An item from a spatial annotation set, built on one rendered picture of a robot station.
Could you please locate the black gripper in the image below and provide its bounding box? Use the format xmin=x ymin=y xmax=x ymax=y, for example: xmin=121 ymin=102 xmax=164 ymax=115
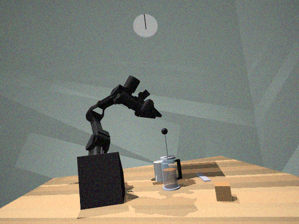
xmin=127 ymin=96 xmax=162 ymax=119

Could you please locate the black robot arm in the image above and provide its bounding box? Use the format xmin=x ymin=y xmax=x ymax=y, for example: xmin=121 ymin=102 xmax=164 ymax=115
xmin=86 ymin=75 xmax=150 ymax=155

